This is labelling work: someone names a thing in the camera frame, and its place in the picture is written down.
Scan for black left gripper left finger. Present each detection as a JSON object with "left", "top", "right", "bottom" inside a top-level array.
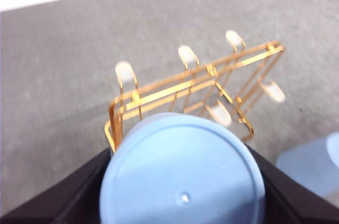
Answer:
[{"left": 0, "top": 148, "right": 112, "bottom": 224}]

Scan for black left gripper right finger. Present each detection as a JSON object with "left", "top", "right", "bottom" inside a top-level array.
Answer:
[{"left": 246, "top": 144, "right": 339, "bottom": 224}]

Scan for light blue plastic cup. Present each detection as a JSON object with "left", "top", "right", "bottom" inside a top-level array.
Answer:
[
  {"left": 100, "top": 113, "right": 266, "bottom": 224},
  {"left": 276, "top": 131, "right": 339, "bottom": 196}
]

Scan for gold wire cup rack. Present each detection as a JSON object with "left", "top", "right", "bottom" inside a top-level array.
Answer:
[{"left": 105, "top": 31, "right": 285, "bottom": 150}]

